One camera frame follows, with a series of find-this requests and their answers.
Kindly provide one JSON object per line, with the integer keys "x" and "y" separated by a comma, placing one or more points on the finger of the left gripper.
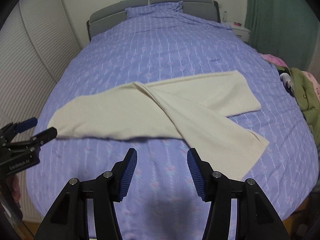
{"x": 26, "y": 125}
{"x": 44, "y": 137}

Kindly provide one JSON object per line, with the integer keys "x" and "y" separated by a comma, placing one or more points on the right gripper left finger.
{"x": 67, "y": 217}

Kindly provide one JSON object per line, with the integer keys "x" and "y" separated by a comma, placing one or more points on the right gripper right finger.
{"x": 256, "y": 217}

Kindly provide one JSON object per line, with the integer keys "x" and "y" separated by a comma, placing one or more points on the cream white pants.
{"x": 197, "y": 109}

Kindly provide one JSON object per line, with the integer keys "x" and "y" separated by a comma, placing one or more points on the person left hand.
{"x": 13, "y": 184}

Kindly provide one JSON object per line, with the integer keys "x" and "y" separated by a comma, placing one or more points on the white louvered wardrobe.
{"x": 37, "y": 45}

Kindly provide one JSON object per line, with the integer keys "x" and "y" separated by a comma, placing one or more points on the purple floral duvet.
{"x": 162, "y": 202}

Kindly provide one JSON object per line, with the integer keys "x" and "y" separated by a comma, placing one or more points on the olive green garment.
{"x": 306, "y": 99}

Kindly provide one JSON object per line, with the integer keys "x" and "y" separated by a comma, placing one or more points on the black white garment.
{"x": 288, "y": 83}

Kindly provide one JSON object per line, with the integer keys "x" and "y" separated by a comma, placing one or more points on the pink patterned garment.
{"x": 314, "y": 82}

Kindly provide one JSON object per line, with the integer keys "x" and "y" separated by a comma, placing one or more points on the purple floral pillow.
{"x": 133, "y": 12}

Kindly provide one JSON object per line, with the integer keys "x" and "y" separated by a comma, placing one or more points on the white nightstand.
{"x": 240, "y": 31}

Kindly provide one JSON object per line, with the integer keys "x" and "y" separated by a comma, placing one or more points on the green curtain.
{"x": 287, "y": 29}

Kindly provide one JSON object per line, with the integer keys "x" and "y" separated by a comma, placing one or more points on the clear plastic bottle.
{"x": 224, "y": 19}

